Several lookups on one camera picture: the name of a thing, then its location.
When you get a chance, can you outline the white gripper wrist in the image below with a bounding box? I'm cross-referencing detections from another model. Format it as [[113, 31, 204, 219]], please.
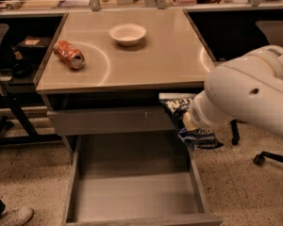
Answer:
[[182, 91, 233, 131]]

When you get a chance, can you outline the blue Kettle chip bag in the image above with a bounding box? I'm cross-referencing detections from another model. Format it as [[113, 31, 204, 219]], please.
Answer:
[[158, 93, 223, 150]]

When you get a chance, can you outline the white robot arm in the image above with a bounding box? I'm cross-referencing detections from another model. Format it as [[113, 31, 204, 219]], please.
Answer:
[[182, 45, 283, 138]]

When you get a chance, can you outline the closed top drawer front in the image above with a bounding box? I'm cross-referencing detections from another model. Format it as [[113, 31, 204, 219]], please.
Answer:
[[47, 106, 174, 136]]

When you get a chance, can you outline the open middle drawer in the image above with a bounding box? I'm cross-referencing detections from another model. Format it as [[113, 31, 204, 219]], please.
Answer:
[[61, 133, 223, 226]]

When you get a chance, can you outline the grey drawer cabinet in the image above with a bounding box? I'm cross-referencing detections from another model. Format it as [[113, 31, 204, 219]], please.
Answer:
[[36, 8, 215, 151]]

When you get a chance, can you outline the black chair base right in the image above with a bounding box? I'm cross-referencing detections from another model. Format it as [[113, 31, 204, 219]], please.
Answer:
[[253, 151, 283, 166]]

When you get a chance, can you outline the white paper bowl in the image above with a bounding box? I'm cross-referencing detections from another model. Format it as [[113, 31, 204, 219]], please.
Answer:
[[109, 24, 146, 46]]

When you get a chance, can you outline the orange soda can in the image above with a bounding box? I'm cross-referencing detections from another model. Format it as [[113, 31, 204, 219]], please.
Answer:
[[53, 40, 85, 70]]

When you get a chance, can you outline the black box with label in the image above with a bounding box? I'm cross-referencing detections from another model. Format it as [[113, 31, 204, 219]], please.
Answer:
[[17, 36, 51, 59]]

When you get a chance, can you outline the grey sneaker shoe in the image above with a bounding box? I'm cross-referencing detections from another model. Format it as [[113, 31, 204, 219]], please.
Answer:
[[0, 206, 34, 226]]

